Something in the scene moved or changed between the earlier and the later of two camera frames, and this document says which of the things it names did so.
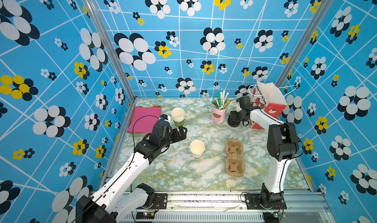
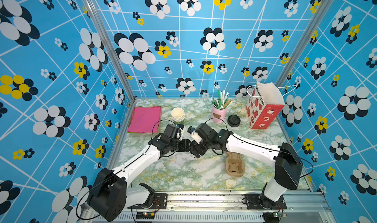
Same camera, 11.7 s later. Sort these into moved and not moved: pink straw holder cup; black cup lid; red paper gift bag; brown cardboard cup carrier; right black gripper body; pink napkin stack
Moved: right black gripper body; black cup lid
Not moved: red paper gift bag; pink straw holder cup; brown cardboard cup carrier; pink napkin stack
